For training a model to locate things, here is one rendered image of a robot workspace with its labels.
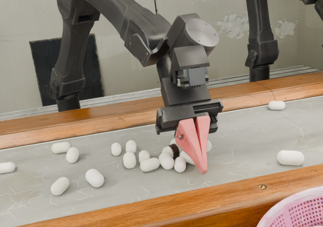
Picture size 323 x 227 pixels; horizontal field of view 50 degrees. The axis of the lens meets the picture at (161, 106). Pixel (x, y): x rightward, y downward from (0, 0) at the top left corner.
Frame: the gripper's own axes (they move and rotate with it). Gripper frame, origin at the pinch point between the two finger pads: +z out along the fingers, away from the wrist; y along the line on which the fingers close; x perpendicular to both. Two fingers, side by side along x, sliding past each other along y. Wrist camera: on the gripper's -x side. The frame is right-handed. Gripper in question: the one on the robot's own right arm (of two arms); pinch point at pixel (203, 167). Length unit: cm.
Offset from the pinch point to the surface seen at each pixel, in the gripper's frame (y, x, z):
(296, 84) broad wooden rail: 32.4, 17.4, -21.6
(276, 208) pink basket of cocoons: 3.9, -10.0, 9.6
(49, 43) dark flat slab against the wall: -41, 141, -157
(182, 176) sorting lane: -2.8, 2.2, 0.1
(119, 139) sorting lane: -10.6, 14.0, -13.4
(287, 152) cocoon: 12.8, -1.2, 0.7
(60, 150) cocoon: -21.5, 11.8, -12.1
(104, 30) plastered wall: -3, 140, -162
